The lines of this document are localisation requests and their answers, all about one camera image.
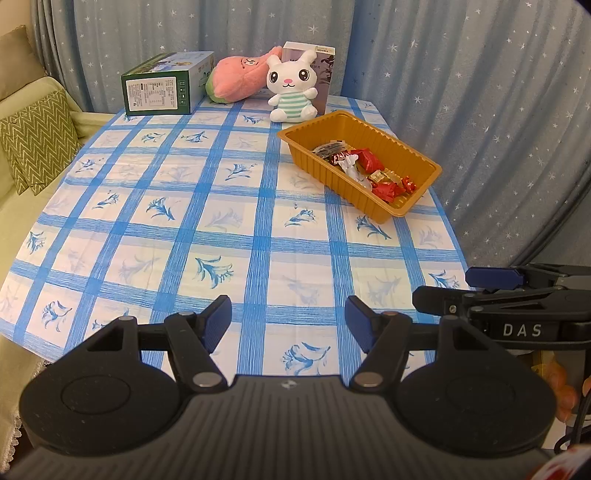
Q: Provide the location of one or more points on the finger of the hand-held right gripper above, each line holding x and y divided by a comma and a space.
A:
494, 277
434, 300

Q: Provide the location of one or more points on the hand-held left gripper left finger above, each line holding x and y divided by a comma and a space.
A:
217, 323

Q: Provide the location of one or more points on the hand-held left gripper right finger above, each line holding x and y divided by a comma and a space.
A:
358, 323

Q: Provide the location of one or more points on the plain red snack packet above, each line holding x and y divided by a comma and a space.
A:
388, 191

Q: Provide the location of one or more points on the yellow and green candy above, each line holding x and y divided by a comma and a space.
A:
383, 175

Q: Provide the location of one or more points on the orange plastic tray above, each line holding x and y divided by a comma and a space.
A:
314, 166

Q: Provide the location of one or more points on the black snack packet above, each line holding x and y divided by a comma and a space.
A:
330, 148

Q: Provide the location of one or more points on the orange printed bag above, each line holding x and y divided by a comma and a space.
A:
558, 392

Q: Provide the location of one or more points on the small red candy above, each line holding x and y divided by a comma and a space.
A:
408, 184

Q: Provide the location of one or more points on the blue checked tablecloth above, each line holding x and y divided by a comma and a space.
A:
231, 184

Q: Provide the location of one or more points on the red and white cloth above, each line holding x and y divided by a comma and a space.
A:
568, 468

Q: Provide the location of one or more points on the red twisted-wrapper candy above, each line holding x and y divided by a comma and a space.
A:
369, 159

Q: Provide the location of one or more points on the blue star-print curtain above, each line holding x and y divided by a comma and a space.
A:
461, 92

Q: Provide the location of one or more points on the light green sofa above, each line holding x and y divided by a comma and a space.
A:
18, 221

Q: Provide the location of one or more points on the green cardboard box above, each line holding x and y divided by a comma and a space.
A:
157, 94

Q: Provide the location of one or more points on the pink peach plush toy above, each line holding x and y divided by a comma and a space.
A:
235, 78

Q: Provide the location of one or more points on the white rabbit plush toy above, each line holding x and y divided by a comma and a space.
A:
291, 76

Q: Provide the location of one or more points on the brown white box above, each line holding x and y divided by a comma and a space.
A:
323, 69

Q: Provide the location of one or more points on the green zigzag pillow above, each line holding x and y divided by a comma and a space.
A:
37, 138

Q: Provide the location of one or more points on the beige pillow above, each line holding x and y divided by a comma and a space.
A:
18, 60

